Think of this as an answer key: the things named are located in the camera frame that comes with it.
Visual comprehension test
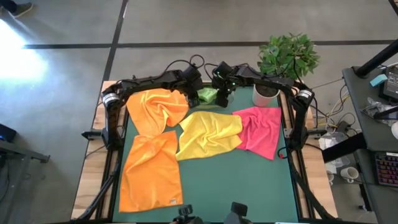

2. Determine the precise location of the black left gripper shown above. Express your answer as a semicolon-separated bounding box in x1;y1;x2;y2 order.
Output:
182;65;203;109

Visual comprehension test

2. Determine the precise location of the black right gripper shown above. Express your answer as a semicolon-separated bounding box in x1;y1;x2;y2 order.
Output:
212;61;239;108

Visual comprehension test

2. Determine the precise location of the green microfiber towel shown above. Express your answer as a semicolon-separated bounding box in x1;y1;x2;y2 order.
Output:
197;87;218;103

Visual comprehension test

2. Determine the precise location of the yellow microfiber towel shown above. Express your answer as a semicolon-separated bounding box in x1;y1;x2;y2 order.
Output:
175;111;243;162

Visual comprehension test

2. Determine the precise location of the orange microfiber towel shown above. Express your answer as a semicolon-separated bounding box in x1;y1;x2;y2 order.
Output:
125;87;190;138

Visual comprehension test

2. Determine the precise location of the pink microfiber towel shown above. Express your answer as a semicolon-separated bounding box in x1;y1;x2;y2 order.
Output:
232;106;282;161

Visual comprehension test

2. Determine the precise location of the orange towel with corner label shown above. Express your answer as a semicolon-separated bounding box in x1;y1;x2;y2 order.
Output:
119;130;184;214

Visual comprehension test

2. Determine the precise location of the clear plastic bin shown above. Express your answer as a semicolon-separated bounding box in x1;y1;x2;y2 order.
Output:
185;81;234;110

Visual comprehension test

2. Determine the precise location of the white plant pot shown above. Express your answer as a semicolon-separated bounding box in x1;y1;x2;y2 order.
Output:
252;83;280;108

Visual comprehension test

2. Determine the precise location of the green leafy plant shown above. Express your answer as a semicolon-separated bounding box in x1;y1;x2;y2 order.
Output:
257;32;320;80

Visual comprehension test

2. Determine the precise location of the black flat bar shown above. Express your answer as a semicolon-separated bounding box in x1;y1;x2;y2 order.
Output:
322;132;368;164

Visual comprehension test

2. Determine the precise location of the white mug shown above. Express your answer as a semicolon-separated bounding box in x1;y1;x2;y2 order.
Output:
340;167;360;184

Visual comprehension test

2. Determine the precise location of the clear plastic bag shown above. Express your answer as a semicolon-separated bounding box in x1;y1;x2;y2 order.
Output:
360;96;393;121

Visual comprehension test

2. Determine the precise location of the dark grey side desk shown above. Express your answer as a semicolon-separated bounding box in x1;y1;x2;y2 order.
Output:
341;65;398;224

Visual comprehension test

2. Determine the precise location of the blue sticky note pad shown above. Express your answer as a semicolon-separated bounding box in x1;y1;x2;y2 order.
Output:
369;73;389;87

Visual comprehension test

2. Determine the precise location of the black round pole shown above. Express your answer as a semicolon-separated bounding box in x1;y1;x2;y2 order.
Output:
354;39;398;79

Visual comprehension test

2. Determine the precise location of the black desktop device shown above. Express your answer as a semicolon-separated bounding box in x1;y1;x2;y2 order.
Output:
379;65;398;102

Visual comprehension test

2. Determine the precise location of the backlit black keyboard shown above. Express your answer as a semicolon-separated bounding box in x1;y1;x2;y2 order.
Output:
374;151;398;187

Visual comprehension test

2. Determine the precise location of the grey metal cart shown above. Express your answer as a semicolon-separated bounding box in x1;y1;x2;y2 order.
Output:
0;139;50;224

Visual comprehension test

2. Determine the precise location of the black box with blue light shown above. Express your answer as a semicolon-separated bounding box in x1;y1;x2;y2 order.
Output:
0;123;18;144

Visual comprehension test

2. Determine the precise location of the person's shoe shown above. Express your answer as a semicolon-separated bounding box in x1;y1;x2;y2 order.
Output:
11;2;34;19

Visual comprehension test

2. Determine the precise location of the person's leg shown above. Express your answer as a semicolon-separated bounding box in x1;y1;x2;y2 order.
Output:
0;0;18;13

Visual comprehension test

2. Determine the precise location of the black teleoperation handle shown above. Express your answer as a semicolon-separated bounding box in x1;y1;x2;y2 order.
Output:
223;202;252;224
174;204;203;224

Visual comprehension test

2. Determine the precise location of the black aluminium table frame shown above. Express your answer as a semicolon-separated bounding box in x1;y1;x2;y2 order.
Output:
71;74;340;224

